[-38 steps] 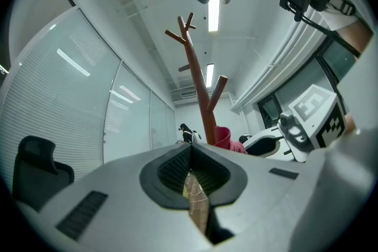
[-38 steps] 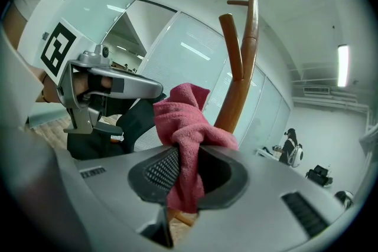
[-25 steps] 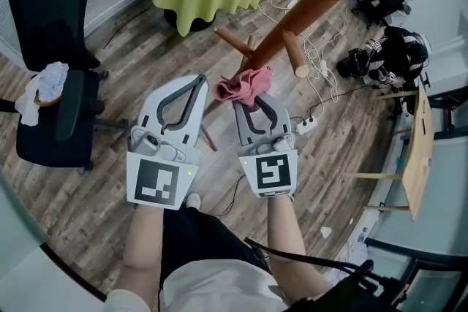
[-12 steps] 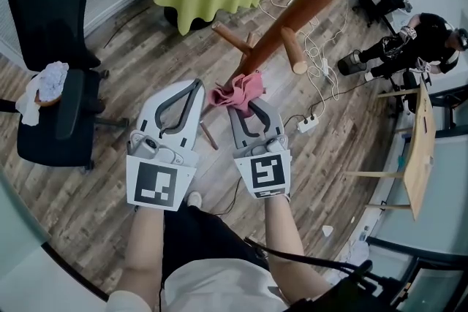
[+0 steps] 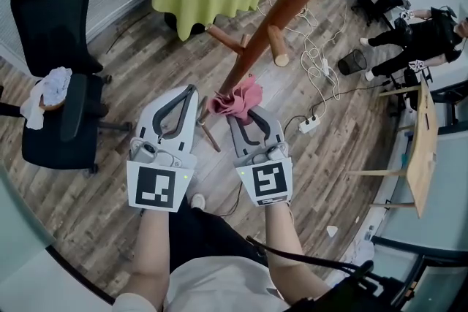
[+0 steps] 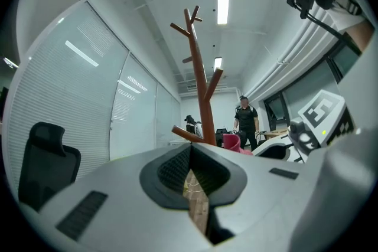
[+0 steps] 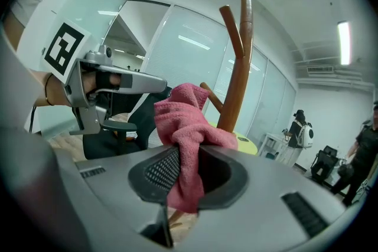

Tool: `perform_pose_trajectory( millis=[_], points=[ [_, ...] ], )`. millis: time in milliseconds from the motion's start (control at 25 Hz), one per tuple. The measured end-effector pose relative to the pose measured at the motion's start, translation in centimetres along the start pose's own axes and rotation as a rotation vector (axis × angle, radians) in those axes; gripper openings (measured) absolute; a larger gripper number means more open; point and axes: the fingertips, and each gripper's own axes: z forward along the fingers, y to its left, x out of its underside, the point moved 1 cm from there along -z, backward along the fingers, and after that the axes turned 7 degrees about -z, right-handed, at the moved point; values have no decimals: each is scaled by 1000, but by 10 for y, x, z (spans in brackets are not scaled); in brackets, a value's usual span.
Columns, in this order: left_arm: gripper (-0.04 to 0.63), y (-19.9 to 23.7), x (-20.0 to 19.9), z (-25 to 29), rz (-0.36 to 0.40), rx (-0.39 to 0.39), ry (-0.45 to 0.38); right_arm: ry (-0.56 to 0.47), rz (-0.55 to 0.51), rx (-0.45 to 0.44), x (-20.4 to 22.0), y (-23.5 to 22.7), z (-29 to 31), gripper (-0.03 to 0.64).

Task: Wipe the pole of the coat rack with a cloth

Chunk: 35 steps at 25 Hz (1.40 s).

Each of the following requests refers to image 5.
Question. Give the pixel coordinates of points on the person's left forearm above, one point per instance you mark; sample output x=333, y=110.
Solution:
x=151, y=248

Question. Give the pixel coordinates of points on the person's black trousers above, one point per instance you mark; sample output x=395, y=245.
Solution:
x=204, y=230

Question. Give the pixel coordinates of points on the person's left white shoe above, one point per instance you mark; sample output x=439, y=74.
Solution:
x=197, y=201

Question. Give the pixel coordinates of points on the white paper scrap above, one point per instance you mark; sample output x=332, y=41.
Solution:
x=332, y=231

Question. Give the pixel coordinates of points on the white power strip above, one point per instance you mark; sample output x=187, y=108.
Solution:
x=329, y=71
x=311, y=123

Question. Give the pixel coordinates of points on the red cloth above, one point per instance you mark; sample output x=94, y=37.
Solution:
x=237, y=102

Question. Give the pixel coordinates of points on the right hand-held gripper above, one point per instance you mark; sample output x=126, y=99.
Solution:
x=270, y=179

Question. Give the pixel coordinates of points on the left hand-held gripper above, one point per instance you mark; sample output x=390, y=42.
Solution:
x=153, y=186

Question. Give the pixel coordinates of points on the person's white shirt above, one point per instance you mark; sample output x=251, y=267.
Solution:
x=219, y=285

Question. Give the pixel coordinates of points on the light wooden table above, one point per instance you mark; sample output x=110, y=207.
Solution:
x=424, y=150

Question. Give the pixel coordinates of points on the person's right forearm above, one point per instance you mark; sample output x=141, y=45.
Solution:
x=281, y=241

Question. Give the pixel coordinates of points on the wooden coat stand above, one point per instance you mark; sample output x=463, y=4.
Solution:
x=292, y=0

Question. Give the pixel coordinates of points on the brown wooden bowl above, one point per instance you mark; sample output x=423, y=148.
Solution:
x=51, y=105

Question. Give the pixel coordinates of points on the black chest pack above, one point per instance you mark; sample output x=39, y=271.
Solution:
x=351, y=296

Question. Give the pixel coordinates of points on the white crumpled cloth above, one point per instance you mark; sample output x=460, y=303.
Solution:
x=55, y=82

